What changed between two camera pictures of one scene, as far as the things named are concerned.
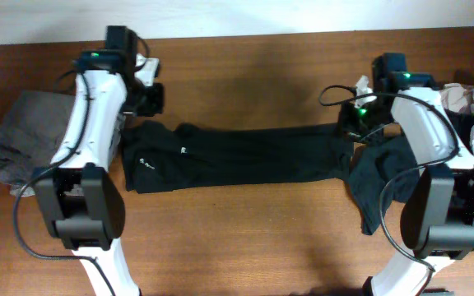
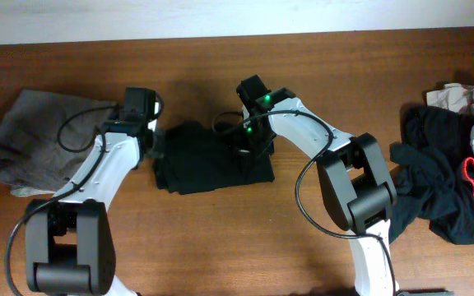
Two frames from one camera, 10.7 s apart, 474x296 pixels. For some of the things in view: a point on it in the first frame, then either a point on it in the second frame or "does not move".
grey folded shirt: [25, 142] does not move
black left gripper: [151, 99] to [157, 140]
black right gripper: [343, 122] to [243, 151]
